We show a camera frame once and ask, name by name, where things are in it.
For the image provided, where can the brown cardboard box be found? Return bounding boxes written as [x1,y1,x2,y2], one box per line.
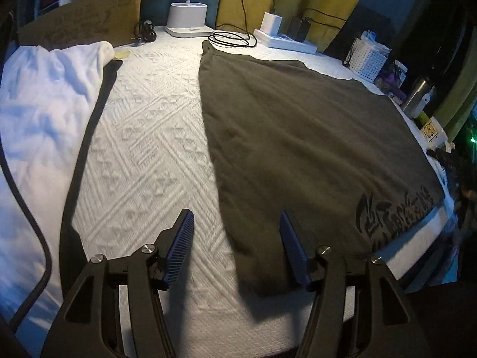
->
[18,0,150,47]

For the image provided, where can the black strap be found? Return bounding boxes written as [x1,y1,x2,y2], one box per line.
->
[60,59,123,265]

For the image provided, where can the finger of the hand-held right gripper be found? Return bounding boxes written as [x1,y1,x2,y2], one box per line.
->
[427,148,457,164]

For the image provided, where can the steel tumbler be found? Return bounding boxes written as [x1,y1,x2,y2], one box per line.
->
[402,76,436,119]

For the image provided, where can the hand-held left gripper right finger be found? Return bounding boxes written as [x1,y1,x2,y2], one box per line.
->
[279,210,435,358]

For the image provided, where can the olive brown t-shirt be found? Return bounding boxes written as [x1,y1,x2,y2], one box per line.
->
[199,39,446,306]

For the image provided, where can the thick black braided cable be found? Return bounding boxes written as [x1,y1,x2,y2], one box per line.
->
[0,145,53,332]

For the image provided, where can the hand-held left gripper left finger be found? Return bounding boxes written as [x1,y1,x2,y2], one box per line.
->
[40,209,195,358]

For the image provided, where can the white desk lamp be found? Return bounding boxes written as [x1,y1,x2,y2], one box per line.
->
[165,0,215,39]

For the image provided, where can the black flat panel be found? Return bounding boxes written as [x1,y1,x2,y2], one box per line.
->
[323,7,394,58]

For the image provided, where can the white charger adapter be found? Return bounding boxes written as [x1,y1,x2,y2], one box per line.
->
[260,12,286,37]

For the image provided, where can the long black charging cable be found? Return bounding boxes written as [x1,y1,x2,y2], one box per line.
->
[208,0,276,50]

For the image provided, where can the white mug with yellow print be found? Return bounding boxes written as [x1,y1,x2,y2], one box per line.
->
[420,118,457,153]

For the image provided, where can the white woven basket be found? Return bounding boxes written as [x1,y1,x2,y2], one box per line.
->
[345,37,388,82]

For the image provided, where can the black cable of black charger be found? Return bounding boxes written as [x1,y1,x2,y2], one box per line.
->
[303,7,353,23]

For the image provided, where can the white tissue packs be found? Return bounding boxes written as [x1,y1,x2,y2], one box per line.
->
[360,30,392,55]

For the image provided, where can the white cloth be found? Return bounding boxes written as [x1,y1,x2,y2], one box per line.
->
[0,41,114,321]

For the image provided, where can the purple cloth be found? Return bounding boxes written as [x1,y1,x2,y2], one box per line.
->
[374,61,407,99]

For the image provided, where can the white power strip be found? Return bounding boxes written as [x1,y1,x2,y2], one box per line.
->
[254,29,318,55]

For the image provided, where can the black charger adapter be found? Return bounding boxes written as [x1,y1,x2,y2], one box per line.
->
[288,16,311,42]

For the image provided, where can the small black cable bundle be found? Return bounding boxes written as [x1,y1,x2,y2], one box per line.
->
[132,20,158,43]

